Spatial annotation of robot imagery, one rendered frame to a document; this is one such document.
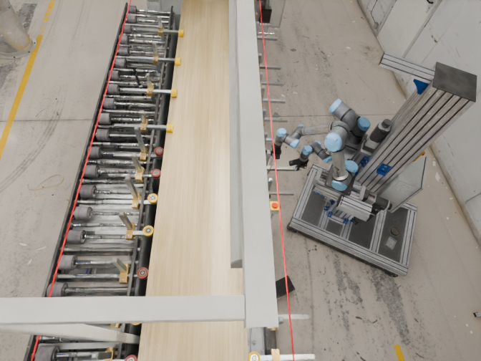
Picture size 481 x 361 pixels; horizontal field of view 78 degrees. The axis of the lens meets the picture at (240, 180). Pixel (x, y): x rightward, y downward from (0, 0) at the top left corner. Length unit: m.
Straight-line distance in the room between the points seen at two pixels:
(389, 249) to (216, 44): 2.98
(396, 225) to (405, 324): 0.99
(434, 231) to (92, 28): 5.70
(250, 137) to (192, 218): 1.63
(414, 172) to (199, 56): 2.47
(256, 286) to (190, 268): 1.63
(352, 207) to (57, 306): 2.31
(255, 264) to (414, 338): 3.11
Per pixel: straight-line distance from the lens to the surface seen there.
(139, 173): 2.74
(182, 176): 2.63
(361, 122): 2.82
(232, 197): 0.90
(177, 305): 0.71
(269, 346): 2.50
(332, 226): 3.41
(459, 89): 2.21
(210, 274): 2.31
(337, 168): 2.31
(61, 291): 2.57
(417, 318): 3.79
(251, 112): 0.95
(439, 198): 4.53
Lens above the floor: 3.16
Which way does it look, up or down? 60 degrees down
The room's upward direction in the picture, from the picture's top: 10 degrees clockwise
